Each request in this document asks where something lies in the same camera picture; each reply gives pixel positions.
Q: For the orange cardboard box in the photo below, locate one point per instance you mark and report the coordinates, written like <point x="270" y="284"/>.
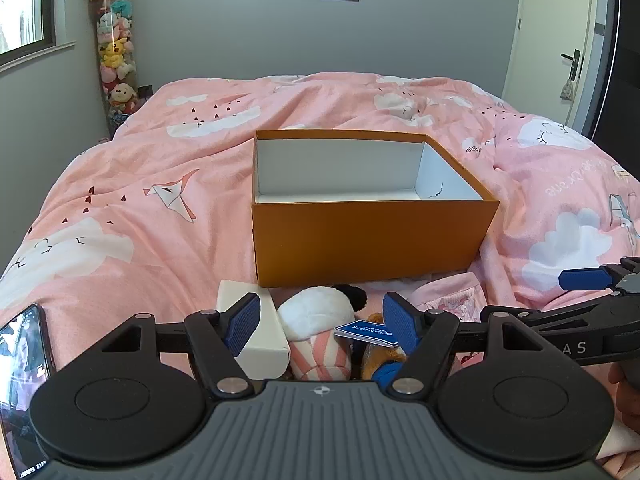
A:
<point x="370" y="240"/>

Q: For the small hanging charm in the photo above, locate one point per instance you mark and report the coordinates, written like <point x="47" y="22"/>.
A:
<point x="566" y="90"/>

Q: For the white door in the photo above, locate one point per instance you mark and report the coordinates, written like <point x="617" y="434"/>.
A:
<point x="550" y="20"/>

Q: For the blue paper tag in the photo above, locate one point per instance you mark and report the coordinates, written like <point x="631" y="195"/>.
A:
<point x="365" y="332"/>

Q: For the white panda plush toy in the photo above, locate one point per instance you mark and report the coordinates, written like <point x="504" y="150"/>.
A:
<point x="310" y="312"/>

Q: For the window with dark frame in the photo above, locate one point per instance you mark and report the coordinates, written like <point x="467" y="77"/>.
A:
<point x="30" y="5"/>

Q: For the black smartphone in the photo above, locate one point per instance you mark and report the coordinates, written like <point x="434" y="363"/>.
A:
<point x="25" y="360"/>

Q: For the dark wall outlet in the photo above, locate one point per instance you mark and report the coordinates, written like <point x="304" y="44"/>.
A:
<point x="145" y="91"/>

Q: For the duck plush toy blue outfit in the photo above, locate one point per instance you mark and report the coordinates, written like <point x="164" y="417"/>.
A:
<point x="375" y="357"/>

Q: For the white rectangular box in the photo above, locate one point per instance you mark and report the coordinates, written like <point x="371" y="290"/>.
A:
<point x="270" y="355"/>

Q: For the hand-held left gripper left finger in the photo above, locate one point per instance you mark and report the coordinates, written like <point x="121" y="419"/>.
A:
<point x="242" y="327"/>

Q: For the clear tube of plush toys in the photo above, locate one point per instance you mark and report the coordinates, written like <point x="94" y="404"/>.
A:
<point x="116" y="60"/>

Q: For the pink printed blanket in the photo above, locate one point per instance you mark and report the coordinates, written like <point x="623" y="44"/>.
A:
<point x="150" y="220"/>

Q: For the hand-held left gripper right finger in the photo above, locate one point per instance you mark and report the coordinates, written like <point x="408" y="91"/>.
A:
<point x="400" y="325"/>

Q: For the dark wardrobe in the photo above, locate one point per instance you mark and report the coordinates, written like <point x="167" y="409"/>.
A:
<point x="622" y="85"/>

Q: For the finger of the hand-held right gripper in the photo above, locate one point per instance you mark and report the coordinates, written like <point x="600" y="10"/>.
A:
<point x="560" y="317"/>
<point x="585" y="279"/>

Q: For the person's right hand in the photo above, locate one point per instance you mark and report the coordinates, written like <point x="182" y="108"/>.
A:
<point x="631" y="405"/>

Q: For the pink printed fabric pouch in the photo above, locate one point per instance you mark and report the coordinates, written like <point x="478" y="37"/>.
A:
<point x="450" y="295"/>

